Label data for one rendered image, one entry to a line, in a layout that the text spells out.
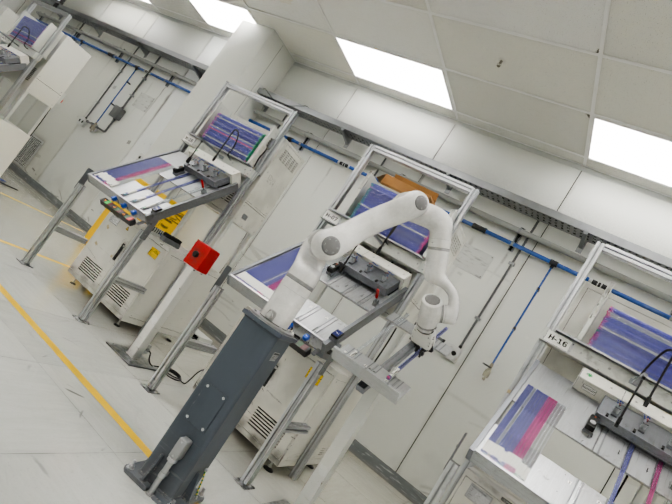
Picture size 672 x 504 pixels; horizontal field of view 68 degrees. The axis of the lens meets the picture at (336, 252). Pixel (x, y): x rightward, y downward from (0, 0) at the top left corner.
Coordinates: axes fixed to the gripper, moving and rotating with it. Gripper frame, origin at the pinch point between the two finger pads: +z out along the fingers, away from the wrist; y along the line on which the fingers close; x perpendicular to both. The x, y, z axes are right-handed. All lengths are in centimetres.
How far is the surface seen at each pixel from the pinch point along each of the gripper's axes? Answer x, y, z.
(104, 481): 123, 43, -4
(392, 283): -40, 42, 12
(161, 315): 44, 141, 46
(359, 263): -41, 65, 12
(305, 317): 13, 57, 10
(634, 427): -37, -85, 9
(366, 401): 24.1, 8.3, 20.1
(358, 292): -25, 53, 16
